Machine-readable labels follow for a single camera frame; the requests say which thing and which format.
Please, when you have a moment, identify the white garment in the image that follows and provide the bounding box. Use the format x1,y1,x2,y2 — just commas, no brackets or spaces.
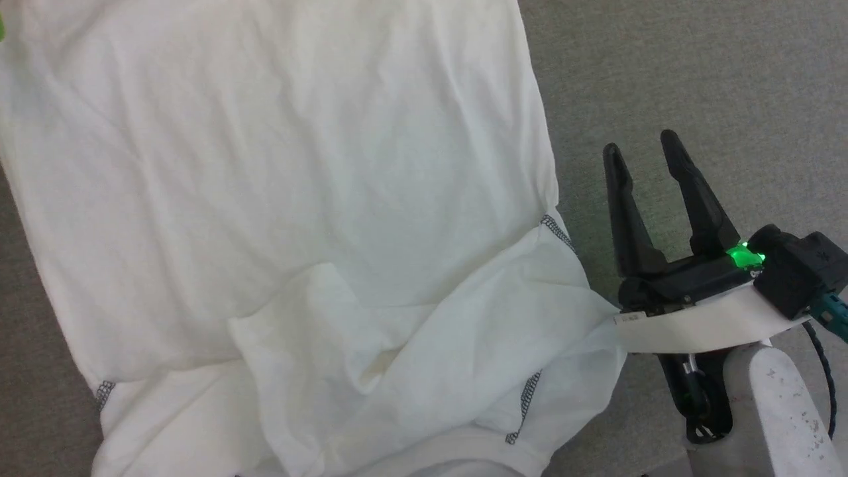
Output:
0,0,629,477

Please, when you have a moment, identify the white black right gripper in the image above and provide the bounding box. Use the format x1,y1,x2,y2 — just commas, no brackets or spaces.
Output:
602,129,813,446

